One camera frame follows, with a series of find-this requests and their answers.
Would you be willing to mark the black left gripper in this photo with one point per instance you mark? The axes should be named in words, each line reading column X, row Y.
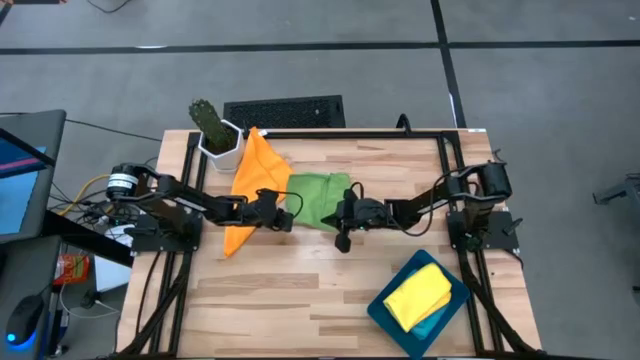
column 262, row 212

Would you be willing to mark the black computer monitor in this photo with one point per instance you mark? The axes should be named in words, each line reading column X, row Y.
column 20, row 190

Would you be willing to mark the orange microfiber towel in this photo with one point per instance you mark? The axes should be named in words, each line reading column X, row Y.
column 260, row 165

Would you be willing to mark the orange snack can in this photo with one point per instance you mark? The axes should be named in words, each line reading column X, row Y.
column 72, row 269

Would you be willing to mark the white hexagonal plant pot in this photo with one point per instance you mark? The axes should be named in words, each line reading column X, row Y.
column 222, row 161

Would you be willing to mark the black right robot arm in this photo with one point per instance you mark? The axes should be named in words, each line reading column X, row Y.
column 430, row 202

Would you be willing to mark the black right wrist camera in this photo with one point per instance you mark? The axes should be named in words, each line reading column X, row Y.
column 343, row 242

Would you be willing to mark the black computer mouse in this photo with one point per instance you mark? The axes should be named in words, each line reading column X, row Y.
column 22, row 320

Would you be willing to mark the yellow microfiber towel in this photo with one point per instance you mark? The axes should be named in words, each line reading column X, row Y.
column 417, row 297

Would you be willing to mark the black metal table frame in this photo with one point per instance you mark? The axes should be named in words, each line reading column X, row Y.
column 350, row 135

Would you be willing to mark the black desk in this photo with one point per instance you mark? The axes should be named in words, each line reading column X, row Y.
column 20, row 270

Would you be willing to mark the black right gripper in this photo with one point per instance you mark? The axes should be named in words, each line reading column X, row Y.
column 365, row 215

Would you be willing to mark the white box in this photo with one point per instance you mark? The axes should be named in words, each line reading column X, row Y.
column 112, row 272

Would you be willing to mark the light blue microfiber towel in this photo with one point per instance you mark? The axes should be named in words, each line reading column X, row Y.
column 429, row 326

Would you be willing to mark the black floor vent grille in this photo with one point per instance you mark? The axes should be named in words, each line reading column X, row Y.
column 285, row 112

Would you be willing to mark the green microfiber towel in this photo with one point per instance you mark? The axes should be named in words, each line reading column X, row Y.
column 317, row 197

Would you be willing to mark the green cactus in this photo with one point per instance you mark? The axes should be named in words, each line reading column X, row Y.
column 210, row 122

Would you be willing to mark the dark blue plastic tray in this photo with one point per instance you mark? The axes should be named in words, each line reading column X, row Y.
column 400, row 335

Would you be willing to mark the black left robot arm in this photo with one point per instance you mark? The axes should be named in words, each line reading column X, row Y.
column 200, row 202

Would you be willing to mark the black floor stand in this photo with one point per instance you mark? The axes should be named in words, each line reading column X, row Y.
column 620, row 192

